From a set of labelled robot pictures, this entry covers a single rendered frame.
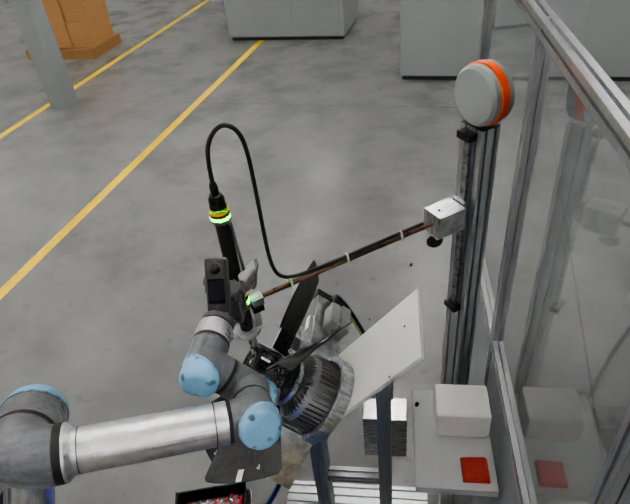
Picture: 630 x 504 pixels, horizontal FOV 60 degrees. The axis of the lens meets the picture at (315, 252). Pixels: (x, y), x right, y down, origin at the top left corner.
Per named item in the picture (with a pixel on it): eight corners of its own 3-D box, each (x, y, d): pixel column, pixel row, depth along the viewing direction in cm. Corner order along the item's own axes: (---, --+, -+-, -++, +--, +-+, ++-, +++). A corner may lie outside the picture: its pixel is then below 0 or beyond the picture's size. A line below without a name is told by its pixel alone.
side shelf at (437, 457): (482, 397, 190) (483, 391, 188) (497, 497, 162) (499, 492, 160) (412, 394, 193) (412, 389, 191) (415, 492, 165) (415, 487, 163)
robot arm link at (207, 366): (205, 406, 105) (167, 385, 102) (219, 362, 114) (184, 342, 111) (228, 389, 101) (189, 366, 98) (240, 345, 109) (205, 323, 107)
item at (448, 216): (451, 218, 160) (453, 193, 155) (467, 229, 155) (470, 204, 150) (423, 230, 157) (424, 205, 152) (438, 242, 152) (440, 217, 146)
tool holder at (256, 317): (261, 313, 143) (255, 285, 137) (272, 330, 137) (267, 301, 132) (229, 327, 140) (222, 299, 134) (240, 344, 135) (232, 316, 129)
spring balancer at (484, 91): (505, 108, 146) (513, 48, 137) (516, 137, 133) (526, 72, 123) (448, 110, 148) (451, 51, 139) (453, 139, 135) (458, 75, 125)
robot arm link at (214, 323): (188, 329, 108) (228, 329, 107) (195, 312, 112) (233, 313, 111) (197, 354, 113) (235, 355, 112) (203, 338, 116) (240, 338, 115)
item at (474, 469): (486, 459, 168) (487, 455, 167) (490, 484, 162) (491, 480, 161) (460, 458, 169) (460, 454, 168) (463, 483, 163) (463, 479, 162)
